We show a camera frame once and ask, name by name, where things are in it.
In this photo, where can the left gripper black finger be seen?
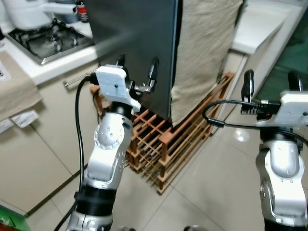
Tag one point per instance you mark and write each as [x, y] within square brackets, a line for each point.
[153, 72]
[121, 61]

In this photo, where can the green printed box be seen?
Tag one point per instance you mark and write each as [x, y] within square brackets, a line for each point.
[9, 219]

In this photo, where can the green glass door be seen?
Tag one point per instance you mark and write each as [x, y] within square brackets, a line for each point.
[288, 67]

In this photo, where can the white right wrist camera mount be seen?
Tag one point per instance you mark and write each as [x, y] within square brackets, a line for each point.
[293, 108]

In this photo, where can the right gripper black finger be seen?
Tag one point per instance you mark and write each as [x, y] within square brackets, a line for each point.
[295, 82]
[247, 86]

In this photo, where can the beige hanging cloth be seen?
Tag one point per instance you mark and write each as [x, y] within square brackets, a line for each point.
[207, 57]

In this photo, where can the beige counter cloth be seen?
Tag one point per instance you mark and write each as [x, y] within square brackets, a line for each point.
[17, 91]

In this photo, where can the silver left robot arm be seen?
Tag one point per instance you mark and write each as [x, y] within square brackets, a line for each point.
[108, 154]

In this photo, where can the wooden wine rack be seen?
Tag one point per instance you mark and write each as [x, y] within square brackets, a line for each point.
[163, 144]

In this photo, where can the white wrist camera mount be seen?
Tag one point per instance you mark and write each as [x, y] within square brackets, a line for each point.
[113, 84]
[293, 108]

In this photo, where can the dark bottle red label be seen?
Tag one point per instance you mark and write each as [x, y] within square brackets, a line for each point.
[83, 12]

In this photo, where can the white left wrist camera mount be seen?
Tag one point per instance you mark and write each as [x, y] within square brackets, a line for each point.
[113, 84]

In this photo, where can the dark grey fridge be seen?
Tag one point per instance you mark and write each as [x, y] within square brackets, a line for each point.
[134, 48]

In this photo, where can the robot right leg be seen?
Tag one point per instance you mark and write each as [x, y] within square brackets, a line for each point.
[197, 228]

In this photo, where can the white side counter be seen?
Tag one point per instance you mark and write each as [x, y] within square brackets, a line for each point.
[260, 33]

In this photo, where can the steel gas stove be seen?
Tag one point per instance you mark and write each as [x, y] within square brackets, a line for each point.
[48, 45]

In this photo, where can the white rice cooker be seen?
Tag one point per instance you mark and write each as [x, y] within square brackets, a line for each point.
[24, 12]

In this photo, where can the white paper label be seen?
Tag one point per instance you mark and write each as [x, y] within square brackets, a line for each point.
[6, 126]
[24, 119]

